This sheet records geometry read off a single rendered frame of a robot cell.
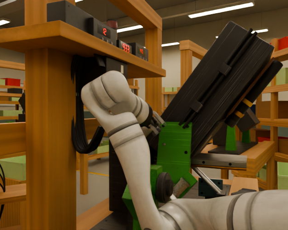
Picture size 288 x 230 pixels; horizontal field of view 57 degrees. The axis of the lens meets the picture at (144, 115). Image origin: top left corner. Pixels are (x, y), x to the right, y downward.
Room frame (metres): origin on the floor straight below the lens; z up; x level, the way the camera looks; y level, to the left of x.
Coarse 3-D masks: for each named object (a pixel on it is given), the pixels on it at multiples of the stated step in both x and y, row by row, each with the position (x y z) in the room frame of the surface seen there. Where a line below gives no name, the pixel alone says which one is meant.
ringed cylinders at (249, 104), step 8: (272, 64) 0.99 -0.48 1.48; (280, 64) 0.98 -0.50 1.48; (272, 72) 0.99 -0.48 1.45; (264, 80) 1.00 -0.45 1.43; (256, 88) 1.01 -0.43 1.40; (264, 88) 1.01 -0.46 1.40; (248, 96) 1.02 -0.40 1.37; (256, 96) 1.02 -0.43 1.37; (240, 104) 1.04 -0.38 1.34; (248, 104) 1.02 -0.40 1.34; (240, 112) 1.03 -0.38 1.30; (232, 120) 1.04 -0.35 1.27
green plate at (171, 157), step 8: (168, 128) 0.94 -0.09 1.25; (176, 128) 0.92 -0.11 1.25; (160, 136) 0.94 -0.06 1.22; (168, 136) 0.93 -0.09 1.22; (176, 136) 0.92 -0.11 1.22; (184, 136) 0.91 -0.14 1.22; (160, 144) 0.93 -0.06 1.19; (168, 144) 0.92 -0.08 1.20; (176, 144) 0.91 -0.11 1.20; (184, 144) 0.90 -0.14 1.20; (160, 152) 0.92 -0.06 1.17; (168, 152) 0.91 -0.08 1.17; (176, 152) 0.90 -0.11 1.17; (184, 152) 0.89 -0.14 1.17; (160, 160) 0.91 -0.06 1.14; (168, 160) 0.91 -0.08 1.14; (176, 160) 0.89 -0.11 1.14; (184, 160) 0.89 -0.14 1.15; (168, 168) 0.90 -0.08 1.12; (176, 168) 0.89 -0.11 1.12; (184, 168) 0.88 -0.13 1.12; (176, 176) 0.88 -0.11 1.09
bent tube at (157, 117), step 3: (153, 111) 0.85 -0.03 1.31; (156, 114) 0.85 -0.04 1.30; (156, 117) 0.85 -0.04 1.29; (159, 117) 0.84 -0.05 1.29; (156, 120) 0.85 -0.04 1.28; (159, 120) 0.84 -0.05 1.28; (162, 120) 0.84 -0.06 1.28; (159, 123) 0.85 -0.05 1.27; (162, 123) 0.83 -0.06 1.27; (165, 123) 0.86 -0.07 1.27; (144, 126) 0.86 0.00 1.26; (144, 129) 0.85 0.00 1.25; (147, 129) 0.85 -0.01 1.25; (150, 129) 0.85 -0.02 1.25; (144, 132) 0.85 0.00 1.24; (147, 132) 0.85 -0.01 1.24; (150, 132) 0.86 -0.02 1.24; (144, 135) 0.85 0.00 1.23; (147, 135) 0.86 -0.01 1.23; (171, 195) 0.77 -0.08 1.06; (171, 198) 0.77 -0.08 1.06; (174, 198) 0.77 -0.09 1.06; (168, 201) 0.77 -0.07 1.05
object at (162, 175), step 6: (162, 174) 0.65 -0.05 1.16; (168, 174) 0.66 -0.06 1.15; (162, 180) 0.64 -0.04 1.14; (168, 180) 0.65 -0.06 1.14; (156, 186) 0.64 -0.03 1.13; (162, 186) 0.63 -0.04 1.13; (168, 186) 0.64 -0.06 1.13; (156, 192) 0.64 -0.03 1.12; (162, 192) 0.63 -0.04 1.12; (168, 192) 0.64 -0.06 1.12; (162, 198) 0.63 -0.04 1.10; (168, 198) 0.66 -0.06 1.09
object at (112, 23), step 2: (108, 20) 1.24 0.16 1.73; (110, 20) 1.23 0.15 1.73; (112, 20) 1.23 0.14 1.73; (114, 20) 1.24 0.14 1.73; (116, 20) 1.25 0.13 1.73; (108, 22) 1.23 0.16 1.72; (110, 22) 1.23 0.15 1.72; (112, 22) 1.23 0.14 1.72; (114, 22) 1.24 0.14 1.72; (116, 22) 1.24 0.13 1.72; (108, 24) 1.23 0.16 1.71; (110, 24) 1.23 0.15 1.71; (112, 24) 1.23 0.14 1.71; (114, 24) 1.24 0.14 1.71; (116, 24) 1.24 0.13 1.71; (110, 26) 1.23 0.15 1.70; (112, 26) 1.23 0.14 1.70; (114, 26) 1.24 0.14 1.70; (116, 26) 1.24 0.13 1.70; (112, 28) 1.23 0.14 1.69; (114, 28) 1.24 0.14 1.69; (116, 28) 1.25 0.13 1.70
